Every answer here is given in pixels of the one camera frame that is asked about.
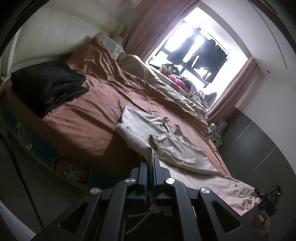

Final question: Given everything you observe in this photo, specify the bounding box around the person's right hand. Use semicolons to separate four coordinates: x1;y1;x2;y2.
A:
252;210;271;234

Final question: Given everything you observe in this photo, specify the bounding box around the beige jacket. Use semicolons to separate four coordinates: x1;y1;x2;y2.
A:
116;106;263;217

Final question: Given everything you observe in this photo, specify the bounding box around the window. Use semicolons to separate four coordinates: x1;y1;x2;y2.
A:
148;7;252;88

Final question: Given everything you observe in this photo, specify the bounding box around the white nightstand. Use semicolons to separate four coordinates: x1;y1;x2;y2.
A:
209;133;223;149

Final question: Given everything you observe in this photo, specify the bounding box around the pink curtain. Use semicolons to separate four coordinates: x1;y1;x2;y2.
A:
122;0;200;64
206;57;259;118

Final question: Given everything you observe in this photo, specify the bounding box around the light patterned pillow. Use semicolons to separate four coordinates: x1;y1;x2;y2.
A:
97;32;126;61

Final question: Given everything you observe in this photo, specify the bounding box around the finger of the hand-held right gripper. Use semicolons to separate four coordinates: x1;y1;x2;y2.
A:
254;187;264;202

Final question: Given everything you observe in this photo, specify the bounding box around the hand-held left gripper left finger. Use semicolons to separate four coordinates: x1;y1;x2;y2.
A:
30;160;149;241

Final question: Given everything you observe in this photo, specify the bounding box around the beige duvet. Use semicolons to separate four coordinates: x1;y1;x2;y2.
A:
117;54;207;116

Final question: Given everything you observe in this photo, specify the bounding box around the pink cloth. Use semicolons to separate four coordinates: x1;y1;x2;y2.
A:
168;75;189;91

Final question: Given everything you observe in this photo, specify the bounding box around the pile of clothes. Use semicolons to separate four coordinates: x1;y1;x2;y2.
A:
183;76;218;109

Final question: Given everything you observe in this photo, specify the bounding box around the teal printed bed sheet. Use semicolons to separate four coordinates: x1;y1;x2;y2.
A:
7;109;90;186

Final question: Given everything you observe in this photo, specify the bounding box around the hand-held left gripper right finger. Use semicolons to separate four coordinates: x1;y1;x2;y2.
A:
151;154;270;241

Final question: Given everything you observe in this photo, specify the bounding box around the black plush toy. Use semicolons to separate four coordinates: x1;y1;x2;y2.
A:
162;64;179;76

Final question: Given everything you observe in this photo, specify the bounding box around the bed with brown sheet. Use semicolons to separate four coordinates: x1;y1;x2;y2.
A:
5;37;232;186

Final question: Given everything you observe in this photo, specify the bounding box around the striped box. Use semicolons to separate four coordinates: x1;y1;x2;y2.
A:
216;119;228;135

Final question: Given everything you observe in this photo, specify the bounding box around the black cloth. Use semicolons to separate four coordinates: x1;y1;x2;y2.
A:
10;58;89;117

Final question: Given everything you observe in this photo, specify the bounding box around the cream padded headboard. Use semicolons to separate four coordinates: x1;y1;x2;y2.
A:
9;0;124;75

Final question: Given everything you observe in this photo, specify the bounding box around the grey wardrobe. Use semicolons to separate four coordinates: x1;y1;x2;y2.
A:
217;107;296;193

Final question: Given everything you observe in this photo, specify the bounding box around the dark hanging garment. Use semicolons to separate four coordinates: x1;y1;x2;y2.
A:
203;44;228;82
187;39;215;67
168;28;201;62

